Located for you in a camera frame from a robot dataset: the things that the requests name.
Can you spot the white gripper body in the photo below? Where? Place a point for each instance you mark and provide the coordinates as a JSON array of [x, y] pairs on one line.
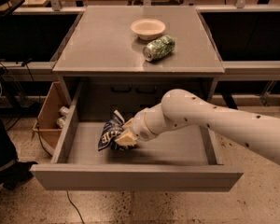
[[140, 126]]

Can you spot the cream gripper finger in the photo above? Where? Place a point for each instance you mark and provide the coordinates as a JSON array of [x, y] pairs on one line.
[[127, 124], [126, 139]]

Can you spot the blue chip bag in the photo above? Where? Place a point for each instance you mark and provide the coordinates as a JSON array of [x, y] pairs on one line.
[[112, 129]]

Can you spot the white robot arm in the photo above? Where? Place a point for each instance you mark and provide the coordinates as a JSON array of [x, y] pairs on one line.
[[180, 108]]

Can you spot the open grey top drawer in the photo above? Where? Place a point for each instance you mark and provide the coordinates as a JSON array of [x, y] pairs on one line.
[[184, 160]]

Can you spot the grey cabinet with top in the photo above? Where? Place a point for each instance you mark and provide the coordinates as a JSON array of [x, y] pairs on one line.
[[104, 50]]

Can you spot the silver can in box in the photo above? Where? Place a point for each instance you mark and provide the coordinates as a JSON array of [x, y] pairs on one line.
[[64, 111], [60, 122]]

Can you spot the brown cardboard box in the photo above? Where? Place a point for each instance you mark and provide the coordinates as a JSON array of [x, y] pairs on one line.
[[46, 126]]

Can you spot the green soda can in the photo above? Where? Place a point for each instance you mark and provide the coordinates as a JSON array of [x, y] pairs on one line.
[[159, 48]]

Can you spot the white paper bowl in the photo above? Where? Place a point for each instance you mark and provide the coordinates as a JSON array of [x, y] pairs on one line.
[[148, 29]]

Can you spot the black shoe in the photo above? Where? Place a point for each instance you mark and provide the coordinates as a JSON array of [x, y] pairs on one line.
[[18, 173]]

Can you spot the person's dark trouser leg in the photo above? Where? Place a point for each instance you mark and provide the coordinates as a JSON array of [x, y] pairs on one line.
[[8, 155]]

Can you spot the right black drawer handle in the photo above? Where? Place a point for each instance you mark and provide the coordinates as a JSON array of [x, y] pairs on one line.
[[145, 89]]

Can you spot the black drawer handle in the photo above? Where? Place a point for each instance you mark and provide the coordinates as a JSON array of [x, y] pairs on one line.
[[121, 88], [145, 89]]

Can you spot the left black drawer handle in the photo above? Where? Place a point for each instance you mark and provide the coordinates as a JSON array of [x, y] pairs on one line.
[[121, 88]]

